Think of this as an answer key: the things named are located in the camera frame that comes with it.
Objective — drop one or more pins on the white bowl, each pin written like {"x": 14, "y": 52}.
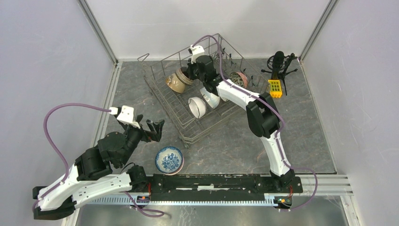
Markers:
{"x": 211, "y": 99}
{"x": 175, "y": 84}
{"x": 197, "y": 107}

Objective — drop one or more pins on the floral brown patterned bowl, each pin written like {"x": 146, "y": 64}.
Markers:
{"x": 239, "y": 79}

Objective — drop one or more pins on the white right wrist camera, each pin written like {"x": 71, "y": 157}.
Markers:
{"x": 196, "y": 51}

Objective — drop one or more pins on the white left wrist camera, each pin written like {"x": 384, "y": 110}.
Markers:
{"x": 125, "y": 116}

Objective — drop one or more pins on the yellow block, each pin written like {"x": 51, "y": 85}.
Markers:
{"x": 275, "y": 88}

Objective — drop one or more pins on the brown rimmed cream bowl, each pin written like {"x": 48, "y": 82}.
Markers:
{"x": 183, "y": 76}

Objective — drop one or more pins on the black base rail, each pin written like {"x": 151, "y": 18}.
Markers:
{"x": 219, "y": 187}

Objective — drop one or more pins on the grey wire dish rack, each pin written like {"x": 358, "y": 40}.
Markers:
{"x": 191, "y": 129}

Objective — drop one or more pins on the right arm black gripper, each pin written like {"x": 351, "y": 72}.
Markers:
{"x": 189, "y": 70}

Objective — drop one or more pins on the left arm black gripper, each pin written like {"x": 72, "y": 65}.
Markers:
{"x": 147, "y": 136}

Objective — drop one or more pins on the blue floral bowl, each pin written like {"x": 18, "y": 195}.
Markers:
{"x": 168, "y": 159}

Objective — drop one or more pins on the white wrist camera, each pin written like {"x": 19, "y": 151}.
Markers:
{"x": 125, "y": 116}
{"x": 196, "y": 51}

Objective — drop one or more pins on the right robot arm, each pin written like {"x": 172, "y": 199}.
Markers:
{"x": 263, "y": 120}

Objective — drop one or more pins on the pink bowl under blue bowl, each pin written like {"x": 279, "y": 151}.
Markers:
{"x": 177, "y": 171}

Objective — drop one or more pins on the black microphone on tripod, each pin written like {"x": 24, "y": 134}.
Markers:
{"x": 279, "y": 63}

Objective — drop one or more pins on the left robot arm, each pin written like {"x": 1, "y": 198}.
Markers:
{"x": 90, "y": 177}

